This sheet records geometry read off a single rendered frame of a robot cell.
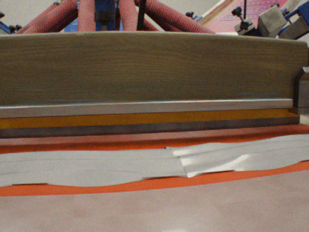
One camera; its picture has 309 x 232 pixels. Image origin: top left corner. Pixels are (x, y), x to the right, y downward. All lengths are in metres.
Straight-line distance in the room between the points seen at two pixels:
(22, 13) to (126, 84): 4.30
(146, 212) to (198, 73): 0.18
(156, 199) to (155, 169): 0.04
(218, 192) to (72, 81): 0.17
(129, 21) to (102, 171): 0.68
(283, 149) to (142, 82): 0.14
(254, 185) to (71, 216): 0.11
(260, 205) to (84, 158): 0.13
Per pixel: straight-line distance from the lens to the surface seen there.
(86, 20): 0.85
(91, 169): 0.22
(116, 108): 0.28
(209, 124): 0.33
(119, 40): 0.29
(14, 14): 4.59
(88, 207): 0.17
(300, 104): 0.36
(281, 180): 0.22
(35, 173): 0.21
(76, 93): 0.29
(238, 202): 0.18
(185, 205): 0.17
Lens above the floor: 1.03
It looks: 10 degrees down
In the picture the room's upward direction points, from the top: straight up
